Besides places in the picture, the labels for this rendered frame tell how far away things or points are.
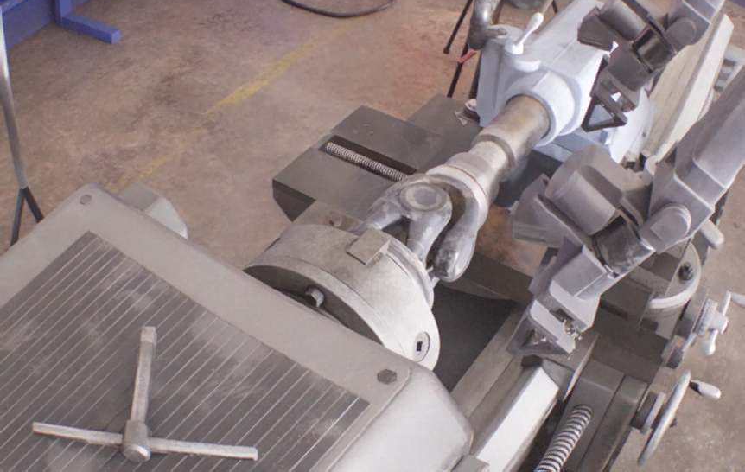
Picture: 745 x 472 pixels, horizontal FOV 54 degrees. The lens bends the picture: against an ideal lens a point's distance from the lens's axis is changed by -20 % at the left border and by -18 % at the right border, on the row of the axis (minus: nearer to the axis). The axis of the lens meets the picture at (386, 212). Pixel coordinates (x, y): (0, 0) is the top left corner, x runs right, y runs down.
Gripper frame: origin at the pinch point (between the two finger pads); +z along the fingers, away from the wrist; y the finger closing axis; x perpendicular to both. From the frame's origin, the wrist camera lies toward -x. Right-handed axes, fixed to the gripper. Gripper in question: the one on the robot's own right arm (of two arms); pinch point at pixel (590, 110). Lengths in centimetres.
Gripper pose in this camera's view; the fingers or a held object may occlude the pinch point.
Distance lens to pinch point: 130.2
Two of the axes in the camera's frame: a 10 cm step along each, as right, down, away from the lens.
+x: 7.8, 6.2, 1.3
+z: -5.2, 5.2, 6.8
